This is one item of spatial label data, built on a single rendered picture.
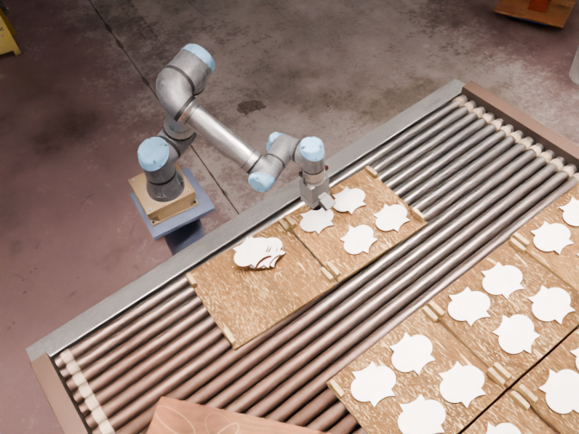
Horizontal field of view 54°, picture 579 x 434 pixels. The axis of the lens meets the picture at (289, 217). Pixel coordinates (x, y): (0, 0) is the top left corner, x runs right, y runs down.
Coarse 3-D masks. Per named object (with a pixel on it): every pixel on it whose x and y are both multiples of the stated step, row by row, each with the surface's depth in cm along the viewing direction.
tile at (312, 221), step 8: (304, 216) 210; (312, 216) 210; (320, 216) 209; (328, 216) 209; (304, 224) 208; (312, 224) 207; (320, 224) 207; (328, 224) 207; (312, 232) 206; (320, 232) 205
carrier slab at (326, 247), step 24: (336, 192) 217; (384, 192) 215; (336, 216) 210; (360, 216) 209; (408, 216) 207; (312, 240) 204; (336, 240) 204; (384, 240) 202; (336, 264) 197; (360, 264) 196
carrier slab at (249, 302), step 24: (288, 240) 205; (216, 264) 201; (288, 264) 199; (312, 264) 198; (216, 288) 195; (240, 288) 194; (264, 288) 194; (288, 288) 193; (312, 288) 192; (216, 312) 190; (240, 312) 189; (264, 312) 188; (288, 312) 187; (240, 336) 183
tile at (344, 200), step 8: (344, 192) 215; (352, 192) 215; (360, 192) 215; (336, 200) 213; (344, 200) 213; (352, 200) 213; (360, 200) 212; (336, 208) 211; (344, 208) 211; (352, 208) 210
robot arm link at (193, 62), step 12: (192, 48) 176; (180, 60) 173; (192, 60) 173; (204, 60) 176; (180, 72) 170; (192, 72) 173; (204, 72) 177; (192, 84) 173; (204, 84) 183; (168, 120) 206; (168, 132) 207; (180, 132) 206; (192, 132) 210; (180, 144) 211
